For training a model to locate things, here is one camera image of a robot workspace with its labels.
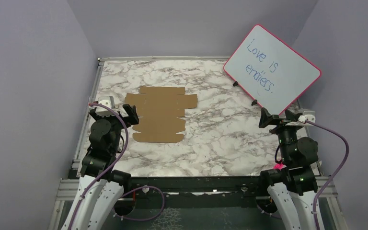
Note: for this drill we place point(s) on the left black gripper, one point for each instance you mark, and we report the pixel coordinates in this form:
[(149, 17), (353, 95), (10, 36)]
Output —
[(132, 118)]

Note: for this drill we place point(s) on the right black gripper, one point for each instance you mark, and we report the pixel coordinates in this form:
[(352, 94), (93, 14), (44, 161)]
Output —
[(266, 118)]

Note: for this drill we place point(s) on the brown cardboard box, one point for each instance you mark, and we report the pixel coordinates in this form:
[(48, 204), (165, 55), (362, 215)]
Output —
[(161, 112)]

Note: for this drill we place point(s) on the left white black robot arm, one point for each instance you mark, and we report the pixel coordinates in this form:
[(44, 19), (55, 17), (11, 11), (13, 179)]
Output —
[(100, 185)]

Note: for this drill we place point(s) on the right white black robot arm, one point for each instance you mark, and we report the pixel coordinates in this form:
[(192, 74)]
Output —
[(293, 187)]

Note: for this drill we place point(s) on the pink framed whiteboard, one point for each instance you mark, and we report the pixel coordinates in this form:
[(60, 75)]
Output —
[(270, 71)]

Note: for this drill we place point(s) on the pink marker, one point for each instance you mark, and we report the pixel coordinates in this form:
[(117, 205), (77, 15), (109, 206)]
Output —
[(278, 166)]

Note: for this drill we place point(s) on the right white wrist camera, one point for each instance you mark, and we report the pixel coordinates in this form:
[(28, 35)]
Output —
[(307, 117)]

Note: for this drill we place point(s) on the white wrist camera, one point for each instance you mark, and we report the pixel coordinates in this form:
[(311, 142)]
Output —
[(307, 117), (107, 101)]

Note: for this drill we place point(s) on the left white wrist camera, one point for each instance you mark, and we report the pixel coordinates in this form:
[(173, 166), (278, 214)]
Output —
[(107, 101)]

